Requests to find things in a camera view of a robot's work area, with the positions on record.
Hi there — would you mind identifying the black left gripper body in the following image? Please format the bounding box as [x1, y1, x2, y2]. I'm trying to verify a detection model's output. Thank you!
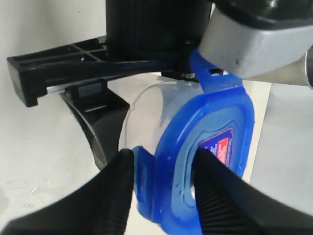
[7, 36, 196, 108]

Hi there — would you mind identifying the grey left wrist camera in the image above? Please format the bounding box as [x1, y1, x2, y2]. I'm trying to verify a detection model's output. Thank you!
[199, 0, 313, 78]

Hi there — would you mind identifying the blue plastic lid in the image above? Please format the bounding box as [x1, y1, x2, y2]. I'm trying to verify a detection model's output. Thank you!
[134, 50, 255, 235]

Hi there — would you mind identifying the stainless steel cup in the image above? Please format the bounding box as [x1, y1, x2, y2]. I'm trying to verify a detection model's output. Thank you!
[249, 47, 313, 89]

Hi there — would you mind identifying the clear plastic container with label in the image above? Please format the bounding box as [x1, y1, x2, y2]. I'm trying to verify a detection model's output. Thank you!
[119, 76, 203, 154]

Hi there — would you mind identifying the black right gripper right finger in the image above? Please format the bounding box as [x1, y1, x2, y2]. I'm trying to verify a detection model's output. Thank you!
[193, 149, 313, 235]

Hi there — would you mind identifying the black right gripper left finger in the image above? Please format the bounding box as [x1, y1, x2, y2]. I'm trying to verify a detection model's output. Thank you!
[6, 149, 134, 235]

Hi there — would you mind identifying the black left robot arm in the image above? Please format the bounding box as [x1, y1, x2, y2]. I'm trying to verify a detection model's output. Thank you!
[7, 0, 212, 169]

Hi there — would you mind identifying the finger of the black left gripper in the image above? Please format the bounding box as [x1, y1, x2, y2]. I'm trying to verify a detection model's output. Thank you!
[61, 86, 130, 170]

